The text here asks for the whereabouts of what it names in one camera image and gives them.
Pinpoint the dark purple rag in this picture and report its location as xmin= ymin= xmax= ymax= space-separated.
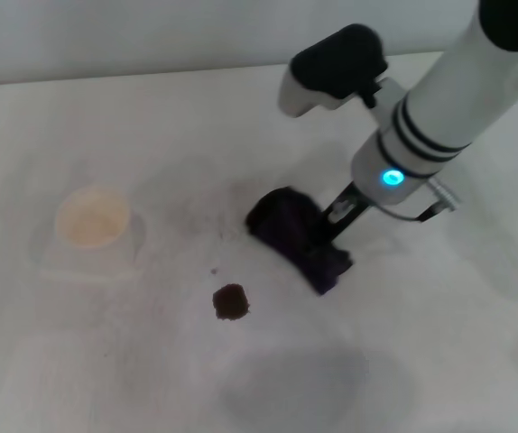
xmin=245 ymin=185 xmax=356 ymax=297

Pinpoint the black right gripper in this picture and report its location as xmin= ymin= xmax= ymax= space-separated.
xmin=319 ymin=181 xmax=374 ymax=248

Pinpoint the dark brown liquid stain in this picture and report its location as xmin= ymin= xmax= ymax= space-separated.
xmin=211 ymin=282 xmax=254 ymax=323

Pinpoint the thin cable with silver plug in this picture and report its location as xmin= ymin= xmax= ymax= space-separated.
xmin=375 ymin=177 xmax=462 ymax=225

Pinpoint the white paper cup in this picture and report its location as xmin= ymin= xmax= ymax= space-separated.
xmin=54 ymin=185 xmax=148 ymax=279

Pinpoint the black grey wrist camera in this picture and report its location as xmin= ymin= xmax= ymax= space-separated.
xmin=277 ymin=23 xmax=389 ymax=120

